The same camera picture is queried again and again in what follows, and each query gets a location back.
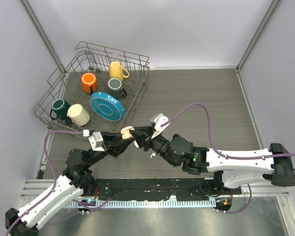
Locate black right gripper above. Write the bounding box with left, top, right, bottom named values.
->
left=130, top=124, right=177, bottom=167

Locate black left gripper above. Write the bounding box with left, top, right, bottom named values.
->
left=85, top=130, right=134, bottom=168

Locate beige earbud charging case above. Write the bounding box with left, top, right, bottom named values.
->
left=120, top=126, right=135, bottom=140

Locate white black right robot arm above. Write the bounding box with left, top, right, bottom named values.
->
left=129, top=125, right=295, bottom=194

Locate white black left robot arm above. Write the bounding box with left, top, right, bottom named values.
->
left=5, top=129, right=134, bottom=236

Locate blue plate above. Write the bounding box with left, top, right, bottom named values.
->
left=90, top=92, right=126, bottom=121

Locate cream ribbed mug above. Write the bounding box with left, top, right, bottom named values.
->
left=67, top=104, right=90, bottom=126

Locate grey mug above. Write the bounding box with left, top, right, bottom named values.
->
left=107, top=78, right=127, bottom=99

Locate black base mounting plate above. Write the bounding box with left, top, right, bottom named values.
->
left=96, top=178, right=242, bottom=202

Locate dark green mug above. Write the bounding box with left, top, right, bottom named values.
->
left=50, top=99, right=71, bottom=120

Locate orange mug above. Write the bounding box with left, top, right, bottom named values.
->
left=81, top=73, right=98, bottom=93

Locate yellow mug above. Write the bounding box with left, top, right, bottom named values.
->
left=109, top=61, right=130, bottom=81

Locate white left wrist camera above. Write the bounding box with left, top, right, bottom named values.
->
left=88, top=132, right=104, bottom=151

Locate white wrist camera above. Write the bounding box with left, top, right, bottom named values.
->
left=88, top=132, right=104, bottom=151
left=150, top=113, right=170, bottom=139

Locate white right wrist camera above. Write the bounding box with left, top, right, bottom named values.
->
left=150, top=113, right=170, bottom=139

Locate grey wire dish rack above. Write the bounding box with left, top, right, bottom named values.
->
left=33, top=41, right=149, bottom=132

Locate white slotted cable duct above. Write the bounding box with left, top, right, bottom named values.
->
left=63, top=199, right=216, bottom=208

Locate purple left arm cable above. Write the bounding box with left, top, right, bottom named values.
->
left=4, top=129, right=90, bottom=236

